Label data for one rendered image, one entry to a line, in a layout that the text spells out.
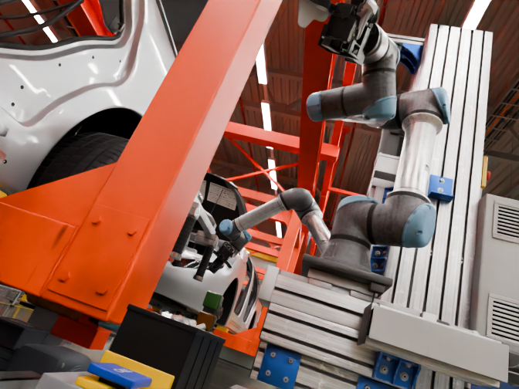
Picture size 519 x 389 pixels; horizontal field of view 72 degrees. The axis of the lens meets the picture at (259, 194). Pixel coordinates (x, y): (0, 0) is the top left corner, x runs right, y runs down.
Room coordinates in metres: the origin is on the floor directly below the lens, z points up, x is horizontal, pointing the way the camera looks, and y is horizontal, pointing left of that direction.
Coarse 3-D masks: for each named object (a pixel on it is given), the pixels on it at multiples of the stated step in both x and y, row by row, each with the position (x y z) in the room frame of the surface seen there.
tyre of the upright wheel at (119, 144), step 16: (64, 144) 1.17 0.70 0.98; (80, 144) 1.17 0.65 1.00; (96, 144) 1.17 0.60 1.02; (112, 144) 1.18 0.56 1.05; (48, 160) 1.15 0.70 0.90; (64, 160) 1.14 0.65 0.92; (80, 160) 1.14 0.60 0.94; (96, 160) 1.14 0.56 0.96; (112, 160) 1.14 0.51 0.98; (48, 176) 1.14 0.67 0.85; (64, 176) 1.13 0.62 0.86
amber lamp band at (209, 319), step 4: (200, 312) 0.93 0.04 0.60; (204, 312) 0.92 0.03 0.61; (200, 316) 0.92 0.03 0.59; (204, 316) 0.92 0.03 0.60; (208, 316) 0.92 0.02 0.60; (212, 316) 0.92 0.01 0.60; (196, 320) 0.93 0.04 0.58; (200, 320) 0.92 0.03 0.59; (204, 320) 0.92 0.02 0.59; (208, 320) 0.92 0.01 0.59; (212, 320) 0.92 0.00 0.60; (196, 324) 0.93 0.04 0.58; (208, 324) 0.92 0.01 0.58; (212, 324) 0.93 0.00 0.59; (208, 328) 0.92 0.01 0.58; (212, 328) 0.95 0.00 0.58
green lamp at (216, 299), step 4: (208, 292) 0.93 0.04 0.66; (212, 292) 0.93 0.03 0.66; (208, 296) 0.92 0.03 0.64; (212, 296) 0.92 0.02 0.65; (216, 296) 0.92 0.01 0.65; (220, 296) 0.92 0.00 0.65; (204, 300) 0.93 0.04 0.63; (208, 300) 0.92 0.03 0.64; (212, 300) 0.92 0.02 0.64; (216, 300) 0.92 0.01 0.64; (220, 300) 0.92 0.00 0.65; (204, 304) 0.93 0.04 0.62; (208, 304) 0.92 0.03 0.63; (212, 304) 0.92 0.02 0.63; (216, 304) 0.92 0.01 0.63; (220, 304) 0.94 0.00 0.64; (212, 308) 0.92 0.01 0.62; (216, 308) 0.92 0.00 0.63
